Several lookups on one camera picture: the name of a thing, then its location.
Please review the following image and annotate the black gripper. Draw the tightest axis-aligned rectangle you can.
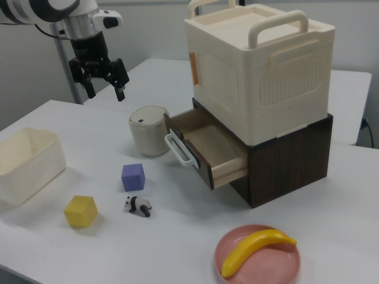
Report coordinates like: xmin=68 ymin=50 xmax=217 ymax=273
xmin=69 ymin=31 xmax=130 ymax=102

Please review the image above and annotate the small panda toy figure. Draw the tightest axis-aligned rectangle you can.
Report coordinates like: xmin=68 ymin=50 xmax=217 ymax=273
xmin=123 ymin=196 xmax=153 ymax=218

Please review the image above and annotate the dark wood drawer cabinet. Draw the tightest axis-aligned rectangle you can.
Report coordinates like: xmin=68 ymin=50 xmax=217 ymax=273
xmin=192 ymin=97 xmax=334 ymax=209

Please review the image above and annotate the yellow toy banana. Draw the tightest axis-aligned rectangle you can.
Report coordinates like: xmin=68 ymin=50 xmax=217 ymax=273
xmin=221 ymin=228 xmax=297 ymax=279

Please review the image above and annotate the cream lidded trash can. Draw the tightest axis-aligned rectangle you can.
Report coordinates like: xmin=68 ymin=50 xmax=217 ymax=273
xmin=128 ymin=105 xmax=171 ymax=157

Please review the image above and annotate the purple foam cube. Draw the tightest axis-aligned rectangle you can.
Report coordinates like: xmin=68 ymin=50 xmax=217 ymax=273
xmin=121 ymin=163 xmax=146 ymax=192

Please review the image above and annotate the white plastic open bin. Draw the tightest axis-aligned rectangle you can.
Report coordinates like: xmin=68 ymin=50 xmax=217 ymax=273
xmin=0 ymin=127 xmax=68 ymax=211

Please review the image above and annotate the yellow foam cube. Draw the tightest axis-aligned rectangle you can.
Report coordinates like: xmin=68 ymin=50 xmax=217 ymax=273
xmin=63 ymin=195 xmax=98 ymax=228

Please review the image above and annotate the cream wooden cabinet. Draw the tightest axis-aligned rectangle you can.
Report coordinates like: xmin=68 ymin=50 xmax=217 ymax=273
xmin=184 ymin=0 xmax=336 ymax=146

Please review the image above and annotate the pink round plate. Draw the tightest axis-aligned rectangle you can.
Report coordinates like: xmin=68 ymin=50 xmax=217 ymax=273
xmin=214 ymin=224 xmax=301 ymax=284

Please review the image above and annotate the grey metal post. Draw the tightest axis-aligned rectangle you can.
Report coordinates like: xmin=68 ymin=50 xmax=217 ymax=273
xmin=52 ymin=22 xmax=83 ymax=105

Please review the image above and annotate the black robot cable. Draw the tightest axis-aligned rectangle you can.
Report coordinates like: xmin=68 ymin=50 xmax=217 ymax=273
xmin=33 ymin=24 xmax=72 ymax=41

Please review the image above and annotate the wooden drawer with white handle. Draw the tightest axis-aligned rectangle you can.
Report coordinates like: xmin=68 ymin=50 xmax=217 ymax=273
xmin=163 ymin=108 xmax=249 ymax=190

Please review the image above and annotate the black wall cable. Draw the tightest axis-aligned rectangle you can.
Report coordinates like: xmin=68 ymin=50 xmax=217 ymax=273
xmin=359 ymin=117 xmax=375 ymax=147

